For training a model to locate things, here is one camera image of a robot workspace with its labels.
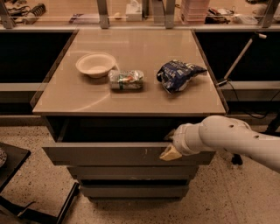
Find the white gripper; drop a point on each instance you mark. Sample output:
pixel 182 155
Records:
pixel 181 140

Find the grey top drawer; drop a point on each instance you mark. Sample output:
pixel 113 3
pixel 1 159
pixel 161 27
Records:
pixel 116 142

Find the grey drawer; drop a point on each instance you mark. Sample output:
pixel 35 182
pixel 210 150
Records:
pixel 133 172
pixel 116 142
pixel 134 191

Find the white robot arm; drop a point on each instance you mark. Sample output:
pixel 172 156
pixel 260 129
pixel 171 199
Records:
pixel 220 133

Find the grey middle drawer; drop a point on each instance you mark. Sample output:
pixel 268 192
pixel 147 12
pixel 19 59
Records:
pixel 133 172

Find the grey bottom drawer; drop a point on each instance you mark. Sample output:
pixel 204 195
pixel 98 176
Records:
pixel 134 191

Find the grey drawer cabinet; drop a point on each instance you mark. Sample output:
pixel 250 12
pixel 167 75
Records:
pixel 70 94

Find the black stand leg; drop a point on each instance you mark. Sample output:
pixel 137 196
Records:
pixel 236 159

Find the blue chip bag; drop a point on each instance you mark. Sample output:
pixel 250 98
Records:
pixel 175 75

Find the crushed green white can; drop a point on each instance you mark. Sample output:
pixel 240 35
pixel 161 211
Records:
pixel 126 80

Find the white paper bowl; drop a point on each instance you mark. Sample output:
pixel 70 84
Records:
pixel 96 64

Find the pink plastic container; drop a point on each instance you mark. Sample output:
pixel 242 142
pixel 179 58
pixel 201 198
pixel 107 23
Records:
pixel 193 11

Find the white tissue box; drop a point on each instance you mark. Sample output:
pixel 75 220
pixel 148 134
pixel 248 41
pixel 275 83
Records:
pixel 133 11

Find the black table at left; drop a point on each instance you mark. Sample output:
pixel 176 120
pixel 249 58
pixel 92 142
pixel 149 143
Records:
pixel 15 159

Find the purple white book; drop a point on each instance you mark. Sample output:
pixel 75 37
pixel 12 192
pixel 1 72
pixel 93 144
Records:
pixel 84 19

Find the white rod with cable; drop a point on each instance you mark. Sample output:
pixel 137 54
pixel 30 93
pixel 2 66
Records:
pixel 225 79

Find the metal shelf post right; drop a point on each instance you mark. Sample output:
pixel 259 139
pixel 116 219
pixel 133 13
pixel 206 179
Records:
pixel 169 14

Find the metal shelf post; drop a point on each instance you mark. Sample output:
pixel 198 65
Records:
pixel 169 14
pixel 103 13

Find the metal shelf post left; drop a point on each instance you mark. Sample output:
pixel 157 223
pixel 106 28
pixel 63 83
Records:
pixel 103 13

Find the black floor base frame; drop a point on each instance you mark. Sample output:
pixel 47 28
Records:
pixel 31 214

